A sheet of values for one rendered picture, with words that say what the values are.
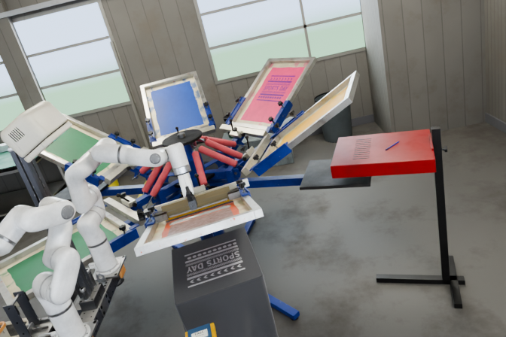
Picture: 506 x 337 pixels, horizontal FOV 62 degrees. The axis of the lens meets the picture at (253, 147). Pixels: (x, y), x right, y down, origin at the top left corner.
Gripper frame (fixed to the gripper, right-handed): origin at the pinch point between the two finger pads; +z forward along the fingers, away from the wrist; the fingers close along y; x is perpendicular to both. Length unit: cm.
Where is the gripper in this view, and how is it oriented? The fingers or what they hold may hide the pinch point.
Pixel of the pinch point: (193, 205)
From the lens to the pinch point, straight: 189.2
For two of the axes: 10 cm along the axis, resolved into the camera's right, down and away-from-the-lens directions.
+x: 9.5, -3.0, 1.2
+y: 1.4, 0.4, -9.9
